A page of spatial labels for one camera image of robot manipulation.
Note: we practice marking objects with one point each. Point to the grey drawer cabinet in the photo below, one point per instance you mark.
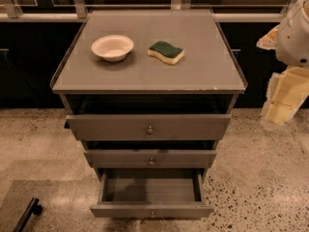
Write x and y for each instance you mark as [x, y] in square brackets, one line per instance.
[207, 80]

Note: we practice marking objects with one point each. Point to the grey open bottom drawer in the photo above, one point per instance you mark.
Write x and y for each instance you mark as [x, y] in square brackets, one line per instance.
[151, 193]

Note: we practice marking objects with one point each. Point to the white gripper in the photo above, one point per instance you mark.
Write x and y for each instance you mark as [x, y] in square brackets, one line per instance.
[294, 40]

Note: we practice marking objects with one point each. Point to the green yellow sponge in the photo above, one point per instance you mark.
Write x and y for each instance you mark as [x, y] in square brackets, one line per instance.
[166, 53]

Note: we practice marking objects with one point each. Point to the grey middle drawer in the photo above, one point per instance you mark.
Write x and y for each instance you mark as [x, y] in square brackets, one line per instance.
[150, 158]

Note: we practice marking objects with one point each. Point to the black bar on floor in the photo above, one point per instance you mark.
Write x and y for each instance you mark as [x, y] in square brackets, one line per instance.
[34, 208]

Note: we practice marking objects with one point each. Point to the metal window rail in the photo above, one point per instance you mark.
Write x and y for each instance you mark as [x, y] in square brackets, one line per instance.
[79, 10]

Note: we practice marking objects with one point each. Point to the grey top drawer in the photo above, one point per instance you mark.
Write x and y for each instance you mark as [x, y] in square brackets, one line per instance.
[149, 127]

